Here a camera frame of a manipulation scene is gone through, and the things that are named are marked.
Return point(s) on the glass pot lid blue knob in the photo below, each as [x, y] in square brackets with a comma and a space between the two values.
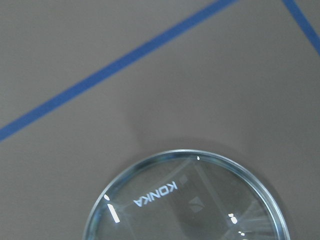
[186, 194]

